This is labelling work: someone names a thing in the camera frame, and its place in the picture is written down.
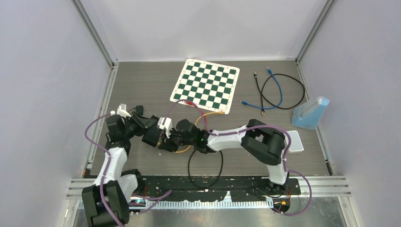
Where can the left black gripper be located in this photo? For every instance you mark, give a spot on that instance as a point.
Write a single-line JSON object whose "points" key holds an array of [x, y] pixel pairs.
{"points": [[142, 123]]}

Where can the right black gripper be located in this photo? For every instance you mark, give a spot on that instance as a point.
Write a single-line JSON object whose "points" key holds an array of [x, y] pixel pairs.
{"points": [[169, 144]]}

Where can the black network switch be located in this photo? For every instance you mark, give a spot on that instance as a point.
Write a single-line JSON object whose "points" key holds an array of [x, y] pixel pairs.
{"points": [[151, 136]]}

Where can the black power adapter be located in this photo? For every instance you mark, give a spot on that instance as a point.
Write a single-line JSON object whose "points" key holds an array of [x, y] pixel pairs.
{"points": [[139, 110]]}

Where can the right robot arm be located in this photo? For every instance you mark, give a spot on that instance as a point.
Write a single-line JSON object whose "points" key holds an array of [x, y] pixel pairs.
{"points": [[268, 144]]}

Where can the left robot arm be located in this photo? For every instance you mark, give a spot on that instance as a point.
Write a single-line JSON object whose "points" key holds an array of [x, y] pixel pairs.
{"points": [[106, 200]]}

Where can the green white chessboard mat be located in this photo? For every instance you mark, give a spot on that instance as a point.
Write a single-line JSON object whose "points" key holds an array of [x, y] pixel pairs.
{"points": [[209, 85]]}

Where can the white router box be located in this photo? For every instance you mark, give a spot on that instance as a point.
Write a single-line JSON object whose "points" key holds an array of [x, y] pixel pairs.
{"points": [[296, 143]]}

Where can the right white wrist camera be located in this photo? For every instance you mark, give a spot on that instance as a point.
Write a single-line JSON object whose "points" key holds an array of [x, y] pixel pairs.
{"points": [[165, 124]]}

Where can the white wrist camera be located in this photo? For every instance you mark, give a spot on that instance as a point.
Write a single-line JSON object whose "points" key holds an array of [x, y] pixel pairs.
{"points": [[165, 124], [122, 110]]}

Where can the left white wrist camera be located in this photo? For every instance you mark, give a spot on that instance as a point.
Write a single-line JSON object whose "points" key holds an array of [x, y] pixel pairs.
{"points": [[122, 110]]}

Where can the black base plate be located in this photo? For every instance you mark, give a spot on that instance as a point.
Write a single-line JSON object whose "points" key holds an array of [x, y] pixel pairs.
{"points": [[211, 188]]}

